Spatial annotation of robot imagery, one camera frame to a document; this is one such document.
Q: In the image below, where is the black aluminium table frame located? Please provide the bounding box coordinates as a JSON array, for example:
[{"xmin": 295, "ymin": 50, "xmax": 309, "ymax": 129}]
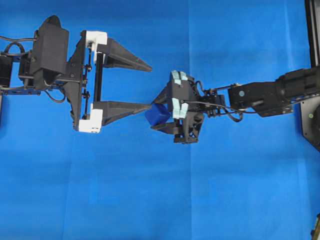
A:
[{"xmin": 304, "ymin": 0, "xmax": 320, "ymax": 68}]

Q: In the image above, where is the blue table cloth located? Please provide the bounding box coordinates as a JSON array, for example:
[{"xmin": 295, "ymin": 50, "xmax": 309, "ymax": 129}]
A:
[{"xmin": 0, "ymin": 0, "xmax": 320, "ymax": 240}]

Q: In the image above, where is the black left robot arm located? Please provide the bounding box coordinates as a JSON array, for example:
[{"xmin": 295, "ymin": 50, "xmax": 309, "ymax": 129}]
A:
[{"xmin": 0, "ymin": 24, "xmax": 152, "ymax": 133}]

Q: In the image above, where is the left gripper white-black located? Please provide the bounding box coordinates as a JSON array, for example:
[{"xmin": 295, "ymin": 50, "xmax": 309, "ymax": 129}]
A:
[{"xmin": 62, "ymin": 30, "xmax": 153, "ymax": 133}]

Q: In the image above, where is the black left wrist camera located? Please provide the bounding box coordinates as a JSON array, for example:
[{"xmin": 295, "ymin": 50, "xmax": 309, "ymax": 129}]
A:
[{"xmin": 30, "ymin": 15, "xmax": 69, "ymax": 90}]

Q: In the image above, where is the right gripper black-teal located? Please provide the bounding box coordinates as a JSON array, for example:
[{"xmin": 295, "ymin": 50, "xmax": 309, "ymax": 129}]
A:
[{"xmin": 150, "ymin": 70, "xmax": 204, "ymax": 144}]

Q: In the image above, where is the blue block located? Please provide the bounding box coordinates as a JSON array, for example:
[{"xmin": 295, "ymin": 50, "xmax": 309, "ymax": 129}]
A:
[{"xmin": 144, "ymin": 103, "xmax": 171, "ymax": 126}]

